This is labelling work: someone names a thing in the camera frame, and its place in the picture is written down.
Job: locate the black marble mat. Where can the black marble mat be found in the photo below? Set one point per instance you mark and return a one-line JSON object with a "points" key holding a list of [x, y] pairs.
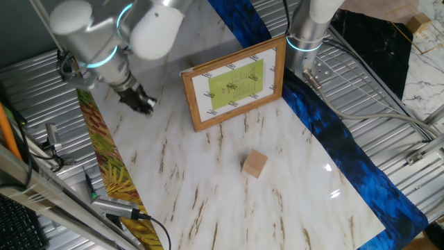
{"points": [[374, 45]]}

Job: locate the aluminium frame beam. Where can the aluminium frame beam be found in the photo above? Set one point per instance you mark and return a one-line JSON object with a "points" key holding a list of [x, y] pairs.
{"points": [[52, 198]]}

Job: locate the small wooden block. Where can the small wooden block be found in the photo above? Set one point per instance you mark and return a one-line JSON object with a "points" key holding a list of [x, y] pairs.
{"points": [[418, 22]]}

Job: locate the wooden picture frame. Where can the wooden picture frame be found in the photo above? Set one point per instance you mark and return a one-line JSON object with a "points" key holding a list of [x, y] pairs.
{"points": [[236, 83]]}

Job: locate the blue painted mat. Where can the blue painted mat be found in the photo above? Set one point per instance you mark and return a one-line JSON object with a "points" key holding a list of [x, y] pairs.
{"points": [[347, 156]]}

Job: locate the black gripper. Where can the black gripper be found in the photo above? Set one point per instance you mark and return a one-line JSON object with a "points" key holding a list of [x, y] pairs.
{"points": [[133, 97]]}

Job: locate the long silver camera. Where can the long silver camera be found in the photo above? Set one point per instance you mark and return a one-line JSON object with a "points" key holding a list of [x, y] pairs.
{"points": [[114, 206]]}

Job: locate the yellow green painted mat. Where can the yellow green painted mat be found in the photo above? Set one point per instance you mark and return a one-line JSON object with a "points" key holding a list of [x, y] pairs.
{"points": [[104, 146]]}

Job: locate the white grey marble mat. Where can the white grey marble mat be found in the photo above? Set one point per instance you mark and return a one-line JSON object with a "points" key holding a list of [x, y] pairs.
{"points": [[426, 76]]}

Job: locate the aluminium pole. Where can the aluminium pole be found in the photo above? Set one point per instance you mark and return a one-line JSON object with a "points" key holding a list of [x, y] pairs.
{"points": [[45, 21]]}

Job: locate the light wooden cube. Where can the light wooden cube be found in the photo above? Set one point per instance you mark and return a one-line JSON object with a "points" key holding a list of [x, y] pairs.
{"points": [[255, 164]]}

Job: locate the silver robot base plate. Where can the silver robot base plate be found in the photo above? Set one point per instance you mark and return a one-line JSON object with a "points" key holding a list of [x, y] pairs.
{"points": [[320, 67]]}

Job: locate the aluminium corner bracket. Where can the aluminium corner bracket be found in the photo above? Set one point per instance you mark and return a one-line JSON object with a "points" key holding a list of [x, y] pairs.
{"points": [[421, 154]]}

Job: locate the black keyboard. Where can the black keyboard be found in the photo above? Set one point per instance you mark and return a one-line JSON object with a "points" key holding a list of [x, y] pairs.
{"points": [[17, 225]]}

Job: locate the white brown marble mat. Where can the white brown marble mat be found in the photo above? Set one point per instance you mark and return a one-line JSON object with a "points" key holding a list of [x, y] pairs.
{"points": [[243, 194]]}

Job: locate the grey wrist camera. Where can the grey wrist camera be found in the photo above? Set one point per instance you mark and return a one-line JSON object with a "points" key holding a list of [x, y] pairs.
{"points": [[78, 78]]}

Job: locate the orange tube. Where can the orange tube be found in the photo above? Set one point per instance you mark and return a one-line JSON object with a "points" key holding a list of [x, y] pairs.
{"points": [[8, 132]]}

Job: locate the pink mat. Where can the pink mat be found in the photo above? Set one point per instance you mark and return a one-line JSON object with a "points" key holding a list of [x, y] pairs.
{"points": [[378, 10]]}

